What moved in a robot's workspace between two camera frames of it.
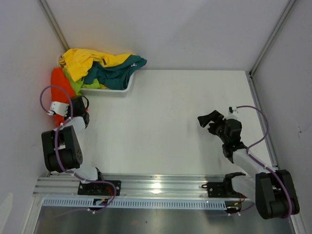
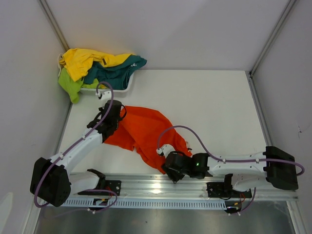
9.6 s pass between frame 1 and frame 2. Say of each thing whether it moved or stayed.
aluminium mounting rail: stayed
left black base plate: stayed
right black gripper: moved
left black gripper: moved
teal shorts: stayed
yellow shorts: stayed
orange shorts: moved
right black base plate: stayed
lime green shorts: stayed
